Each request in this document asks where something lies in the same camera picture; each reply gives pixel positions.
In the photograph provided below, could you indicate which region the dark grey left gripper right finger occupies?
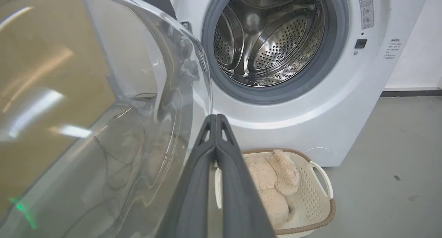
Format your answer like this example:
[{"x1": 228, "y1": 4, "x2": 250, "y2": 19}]
[{"x1": 216, "y1": 114, "x2": 277, "y2": 238}]

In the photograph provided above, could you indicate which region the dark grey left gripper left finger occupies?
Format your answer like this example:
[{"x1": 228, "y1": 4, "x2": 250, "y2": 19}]
[{"x1": 156, "y1": 114, "x2": 217, "y2": 238}]

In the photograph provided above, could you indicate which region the transparent washing machine door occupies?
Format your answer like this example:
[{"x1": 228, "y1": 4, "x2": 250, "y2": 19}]
[{"x1": 0, "y1": 0, "x2": 212, "y2": 238}]

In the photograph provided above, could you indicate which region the white front-load washing machine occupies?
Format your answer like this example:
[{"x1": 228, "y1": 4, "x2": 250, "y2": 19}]
[{"x1": 119, "y1": 0, "x2": 432, "y2": 167}]

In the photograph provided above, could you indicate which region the cream plush toy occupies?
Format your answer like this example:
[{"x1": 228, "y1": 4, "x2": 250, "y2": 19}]
[{"x1": 244, "y1": 149, "x2": 300, "y2": 229}]

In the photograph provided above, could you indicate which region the white plastic laundry basket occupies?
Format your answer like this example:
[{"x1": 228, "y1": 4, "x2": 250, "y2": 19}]
[{"x1": 214, "y1": 148, "x2": 336, "y2": 238}]

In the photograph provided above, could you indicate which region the stainless steel washer drum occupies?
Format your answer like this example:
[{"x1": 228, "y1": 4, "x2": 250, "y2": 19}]
[{"x1": 213, "y1": 0, "x2": 326, "y2": 87}]

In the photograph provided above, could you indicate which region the small text instruction sticker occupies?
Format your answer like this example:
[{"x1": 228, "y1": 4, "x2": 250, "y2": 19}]
[{"x1": 384, "y1": 38, "x2": 402, "y2": 60}]

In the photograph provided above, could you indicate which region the warning label sticker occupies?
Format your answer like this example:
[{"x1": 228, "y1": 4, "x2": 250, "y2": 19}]
[{"x1": 357, "y1": 0, "x2": 374, "y2": 30}]

